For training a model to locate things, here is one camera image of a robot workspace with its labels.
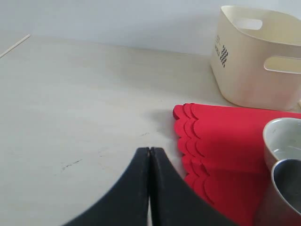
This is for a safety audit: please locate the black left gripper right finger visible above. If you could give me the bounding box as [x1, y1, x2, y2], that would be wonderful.
[150, 147, 235, 226]

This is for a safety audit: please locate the red scalloped tablecloth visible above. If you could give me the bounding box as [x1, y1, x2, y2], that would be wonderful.
[173, 103, 301, 226]

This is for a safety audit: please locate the thin wooden stick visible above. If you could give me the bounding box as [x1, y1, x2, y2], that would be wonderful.
[0, 34, 31, 58]

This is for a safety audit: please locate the cream plastic bin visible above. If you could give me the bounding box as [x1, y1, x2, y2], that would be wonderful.
[210, 6, 301, 111]

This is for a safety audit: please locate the white ceramic bowl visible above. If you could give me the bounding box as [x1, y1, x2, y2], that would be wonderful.
[262, 118, 301, 170]

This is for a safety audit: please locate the stainless steel cup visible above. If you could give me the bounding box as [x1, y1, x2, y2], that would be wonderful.
[271, 159, 301, 226]

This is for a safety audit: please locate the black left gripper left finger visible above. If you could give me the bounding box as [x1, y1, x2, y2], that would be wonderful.
[65, 147, 150, 226]

